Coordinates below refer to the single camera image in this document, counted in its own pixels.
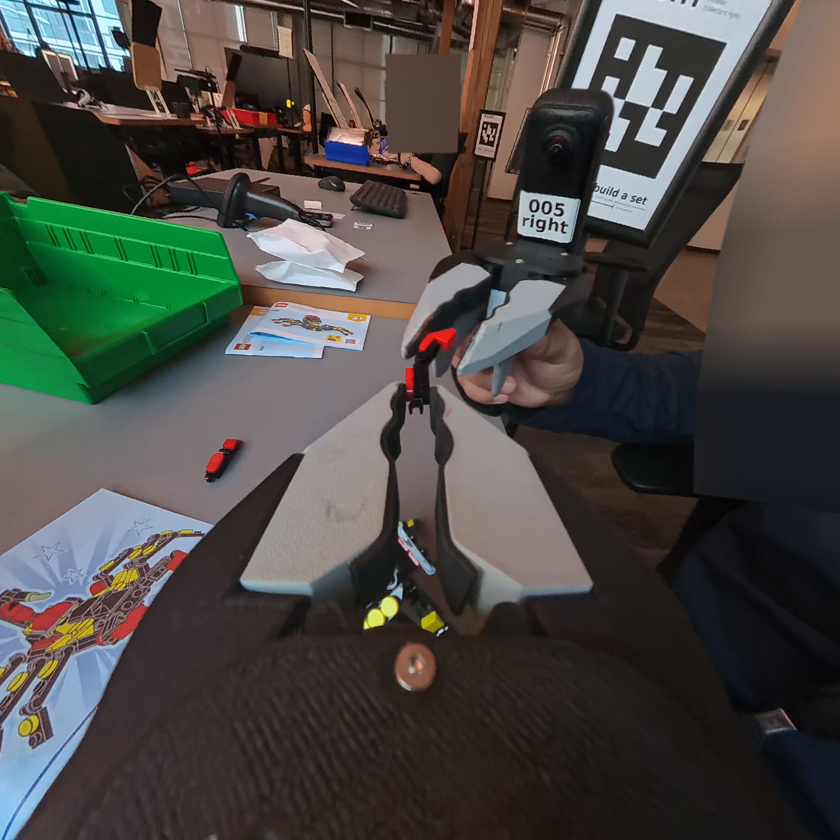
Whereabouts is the red black lego leg piece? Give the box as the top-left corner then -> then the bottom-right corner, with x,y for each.
203,437 -> 244,484

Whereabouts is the small sign with black pattern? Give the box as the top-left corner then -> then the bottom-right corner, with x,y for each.
474,109 -> 506,160

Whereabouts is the black office chair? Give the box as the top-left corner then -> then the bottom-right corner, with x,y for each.
610,444 -> 742,581

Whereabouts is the open lego instruction booklet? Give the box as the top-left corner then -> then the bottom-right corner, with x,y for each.
0,489 -> 214,840

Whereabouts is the green plastic bin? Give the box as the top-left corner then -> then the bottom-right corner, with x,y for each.
0,192 -> 245,368
0,289 -> 232,406

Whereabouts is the wooden pillar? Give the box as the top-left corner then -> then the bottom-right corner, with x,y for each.
443,0 -> 506,247

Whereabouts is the black keyboard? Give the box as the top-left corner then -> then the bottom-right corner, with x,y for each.
349,180 -> 409,219

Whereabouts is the black computer monitor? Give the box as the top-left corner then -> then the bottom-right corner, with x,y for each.
233,49 -> 293,109

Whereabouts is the white paper bag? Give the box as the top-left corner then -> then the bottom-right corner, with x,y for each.
255,259 -> 364,294
247,219 -> 367,274

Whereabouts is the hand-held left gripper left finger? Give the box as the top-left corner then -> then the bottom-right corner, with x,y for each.
240,382 -> 408,606

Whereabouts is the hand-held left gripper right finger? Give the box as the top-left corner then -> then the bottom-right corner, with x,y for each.
430,385 -> 596,616

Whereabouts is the black barcode scanner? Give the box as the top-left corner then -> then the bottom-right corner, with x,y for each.
217,172 -> 327,231

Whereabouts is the person's right forearm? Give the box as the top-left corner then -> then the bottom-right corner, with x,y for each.
512,340 -> 700,448

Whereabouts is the black yellow lego spider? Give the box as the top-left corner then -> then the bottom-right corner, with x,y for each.
363,518 -> 450,636

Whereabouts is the person's right hand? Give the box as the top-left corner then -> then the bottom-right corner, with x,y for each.
462,320 -> 585,409

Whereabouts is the red black lego tail piece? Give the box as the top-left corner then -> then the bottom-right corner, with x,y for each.
403,328 -> 458,417

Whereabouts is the white sign with black pattern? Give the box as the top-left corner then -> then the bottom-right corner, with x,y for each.
556,0 -> 798,249

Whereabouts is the wooden desk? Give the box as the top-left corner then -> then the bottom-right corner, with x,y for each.
303,151 -> 424,198

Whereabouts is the person's dark clothed body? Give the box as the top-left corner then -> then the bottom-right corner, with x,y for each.
663,502 -> 840,840

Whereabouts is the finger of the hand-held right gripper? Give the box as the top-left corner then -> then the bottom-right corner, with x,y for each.
448,280 -> 565,379
400,264 -> 496,361

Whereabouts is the small blue plastic bin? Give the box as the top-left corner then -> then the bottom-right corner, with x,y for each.
323,128 -> 375,166

